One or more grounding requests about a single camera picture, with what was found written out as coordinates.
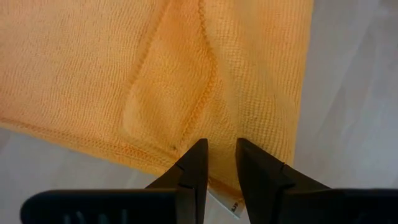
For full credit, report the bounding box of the orange microfiber towel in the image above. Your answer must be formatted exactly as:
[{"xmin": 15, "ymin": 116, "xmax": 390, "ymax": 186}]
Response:
[{"xmin": 0, "ymin": 0, "xmax": 315, "ymax": 218}]

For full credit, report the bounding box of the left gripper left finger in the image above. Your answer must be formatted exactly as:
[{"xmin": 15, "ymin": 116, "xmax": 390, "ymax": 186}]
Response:
[{"xmin": 20, "ymin": 138, "xmax": 209, "ymax": 224}]

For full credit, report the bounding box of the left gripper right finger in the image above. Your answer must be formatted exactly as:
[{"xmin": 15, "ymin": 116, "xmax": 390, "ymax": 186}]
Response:
[{"xmin": 235, "ymin": 138, "xmax": 398, "ymax": 224}]

